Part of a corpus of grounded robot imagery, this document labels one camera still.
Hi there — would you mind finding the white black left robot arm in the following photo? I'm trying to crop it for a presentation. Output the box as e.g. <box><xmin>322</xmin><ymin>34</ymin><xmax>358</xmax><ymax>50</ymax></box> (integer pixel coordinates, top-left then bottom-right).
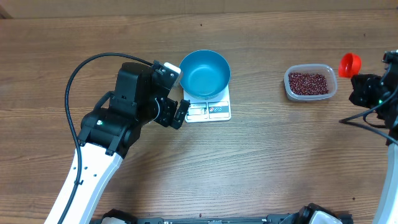
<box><xmin>46</xmin><ymin>61</ymin><xmax>189</xmax><ymax>223</ymax></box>

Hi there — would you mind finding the red beans pile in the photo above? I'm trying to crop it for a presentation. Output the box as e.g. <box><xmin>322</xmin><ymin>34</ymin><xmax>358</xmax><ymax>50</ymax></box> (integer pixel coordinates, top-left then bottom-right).
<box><xmin>288</xmin><ymin>72</ymin><xmax>329</xmax><ymax>95</ymax></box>

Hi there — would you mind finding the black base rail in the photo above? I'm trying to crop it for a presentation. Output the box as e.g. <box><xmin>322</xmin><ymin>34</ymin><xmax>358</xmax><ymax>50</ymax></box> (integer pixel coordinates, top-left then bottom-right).
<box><xmin>90</xmin><ymin>202</ymin><xmax>355</xmax><ymax>224</ymax></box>

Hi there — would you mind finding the red scoop blue handle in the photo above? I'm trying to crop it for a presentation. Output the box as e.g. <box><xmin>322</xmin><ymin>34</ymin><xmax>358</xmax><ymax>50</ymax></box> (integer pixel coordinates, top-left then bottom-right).
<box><xmin>338</xmin><ymin>53</ymin><xmax>362</xmax><ymax>78</ymax></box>

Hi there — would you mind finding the blue bowl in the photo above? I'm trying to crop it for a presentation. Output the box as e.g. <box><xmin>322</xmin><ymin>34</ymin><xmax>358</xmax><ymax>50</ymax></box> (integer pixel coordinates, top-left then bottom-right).
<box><xmin>180</xmin><ymin>50</ymin><xmax>231</xmax><ymax>100</ymax></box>

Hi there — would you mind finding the clear plastic container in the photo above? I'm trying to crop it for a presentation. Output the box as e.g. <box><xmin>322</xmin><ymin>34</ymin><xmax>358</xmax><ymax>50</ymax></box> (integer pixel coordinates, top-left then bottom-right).
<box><xmin>284</xmin><ymin>63</ymin><xmax>338</xmax><ymax>101</ymax></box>

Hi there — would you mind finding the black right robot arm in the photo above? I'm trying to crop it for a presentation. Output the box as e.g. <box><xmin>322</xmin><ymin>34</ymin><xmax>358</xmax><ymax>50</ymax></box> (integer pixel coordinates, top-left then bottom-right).
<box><xmin>341</xmin><ymin>50</ymin><xmax>397</xmax><ymax>224</ymax></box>

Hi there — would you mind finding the white kitchen scale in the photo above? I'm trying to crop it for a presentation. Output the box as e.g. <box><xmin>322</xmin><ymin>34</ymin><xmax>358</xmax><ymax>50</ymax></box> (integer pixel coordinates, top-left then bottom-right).
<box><xmin>183</xmin><ymin>86</ymin><xmax>231</xmax><ymax>123</ymax></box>

